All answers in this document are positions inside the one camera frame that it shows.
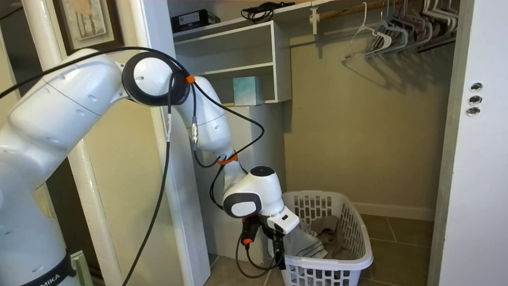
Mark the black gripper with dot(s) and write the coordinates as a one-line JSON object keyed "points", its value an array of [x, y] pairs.
{"points": [[251, 224]]}

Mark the white plastic laundry basket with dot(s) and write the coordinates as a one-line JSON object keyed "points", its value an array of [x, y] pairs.
{"points": [[321, 272]]}

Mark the white blue striped towel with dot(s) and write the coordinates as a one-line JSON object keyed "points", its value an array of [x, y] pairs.
{"points": [[305, 246]]}

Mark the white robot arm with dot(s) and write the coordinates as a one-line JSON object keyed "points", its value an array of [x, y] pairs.
{"points": [[62, 107]]}

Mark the grey checkered cloth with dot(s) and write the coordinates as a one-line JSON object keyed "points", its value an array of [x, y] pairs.
{"points": [[340, 234]]}

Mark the white closet cabinet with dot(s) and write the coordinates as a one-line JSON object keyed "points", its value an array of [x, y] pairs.
{"points": [[233, 172]]}

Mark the white closet shelf unit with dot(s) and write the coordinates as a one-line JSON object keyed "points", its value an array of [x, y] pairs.
{"points": [[224, 54]]}

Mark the white right closet door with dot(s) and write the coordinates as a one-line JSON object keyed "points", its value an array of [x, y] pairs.
{"points": [[470, 231]]}

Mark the black box on shelf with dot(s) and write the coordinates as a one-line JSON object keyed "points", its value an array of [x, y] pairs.
{"points": [[194, 19]]}

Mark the white plastic hangers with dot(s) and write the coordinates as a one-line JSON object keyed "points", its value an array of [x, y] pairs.
{"points": [[392, 43]]}

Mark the wooden closet rod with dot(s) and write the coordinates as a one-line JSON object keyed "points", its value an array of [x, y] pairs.
{"points": [[359, 8]]}

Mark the framed picture on wall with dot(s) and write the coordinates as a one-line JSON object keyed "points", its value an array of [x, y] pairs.
{"points": [[87, 24]]}

